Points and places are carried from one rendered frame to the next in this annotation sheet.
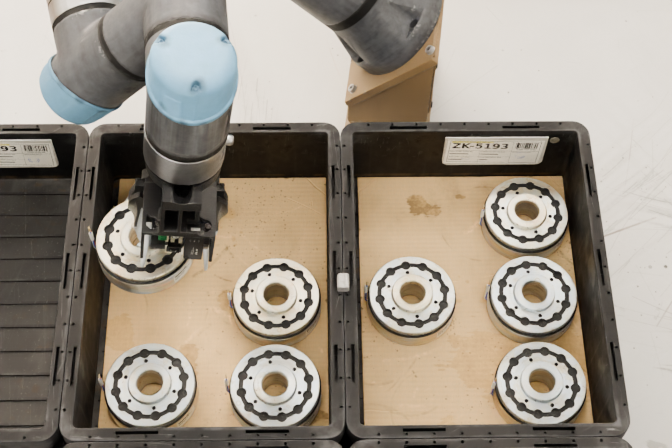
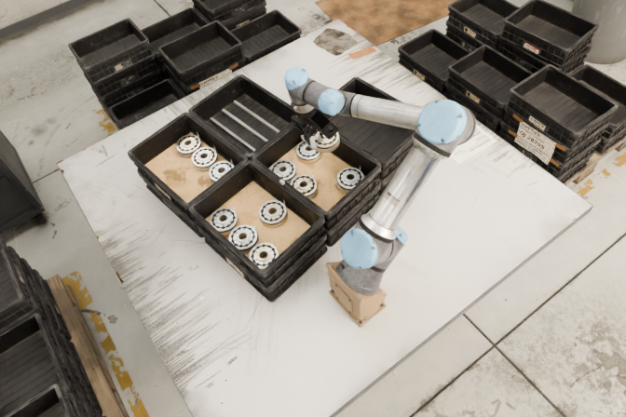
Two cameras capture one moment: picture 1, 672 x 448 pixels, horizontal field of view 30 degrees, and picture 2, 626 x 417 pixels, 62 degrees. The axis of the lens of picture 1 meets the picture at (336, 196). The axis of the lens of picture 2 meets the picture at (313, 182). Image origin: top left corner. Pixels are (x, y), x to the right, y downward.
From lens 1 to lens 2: 1.75 m
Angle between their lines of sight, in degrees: 65
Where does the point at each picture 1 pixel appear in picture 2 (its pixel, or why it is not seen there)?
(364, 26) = not seen: hidden behind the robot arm
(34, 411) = not seen: hidden behind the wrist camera
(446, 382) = (249, 208)
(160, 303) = (330, 168)
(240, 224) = (334, 198)
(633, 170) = (262, 343)
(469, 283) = (265, 233)
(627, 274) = (238, 306)
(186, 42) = (298, 73)
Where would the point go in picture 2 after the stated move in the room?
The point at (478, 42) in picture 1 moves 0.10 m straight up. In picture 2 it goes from (352, 345) to (351, 333)
